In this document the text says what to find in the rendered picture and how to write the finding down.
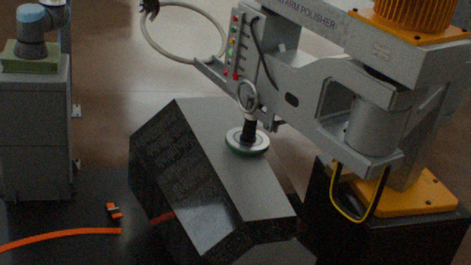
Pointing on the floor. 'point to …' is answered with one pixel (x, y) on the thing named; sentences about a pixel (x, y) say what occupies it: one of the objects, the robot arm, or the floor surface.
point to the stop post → (69, 59)
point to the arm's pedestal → (36, 135)
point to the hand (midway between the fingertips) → (148, 16)
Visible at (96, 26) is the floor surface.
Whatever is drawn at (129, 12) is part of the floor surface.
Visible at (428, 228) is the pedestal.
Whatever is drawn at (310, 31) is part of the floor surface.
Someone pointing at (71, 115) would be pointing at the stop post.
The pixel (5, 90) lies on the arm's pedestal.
